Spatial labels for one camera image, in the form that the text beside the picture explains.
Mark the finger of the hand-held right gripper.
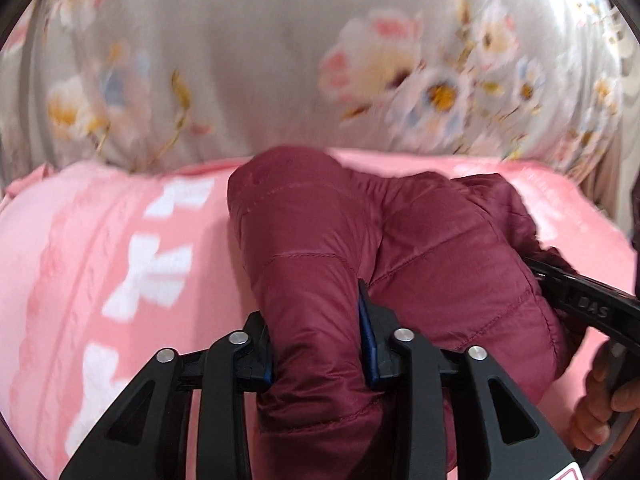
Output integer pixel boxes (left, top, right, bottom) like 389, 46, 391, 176
523, 256, 579, 286

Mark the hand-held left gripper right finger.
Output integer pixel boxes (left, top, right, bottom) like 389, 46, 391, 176
357, 279, 587, 480

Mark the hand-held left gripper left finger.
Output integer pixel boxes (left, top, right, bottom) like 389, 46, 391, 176
59, 310, 274, 480

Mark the maroon puffer jacket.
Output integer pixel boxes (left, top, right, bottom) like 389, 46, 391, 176
227, 146, 584, 480

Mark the person's right hand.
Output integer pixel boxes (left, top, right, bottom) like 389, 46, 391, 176
570, 344, 640, 454

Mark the pink bow-print blanket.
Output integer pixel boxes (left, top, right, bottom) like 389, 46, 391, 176
0, 148, 640, 480

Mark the grey floral quilt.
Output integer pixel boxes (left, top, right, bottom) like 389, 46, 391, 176
0, 0, 637, 187

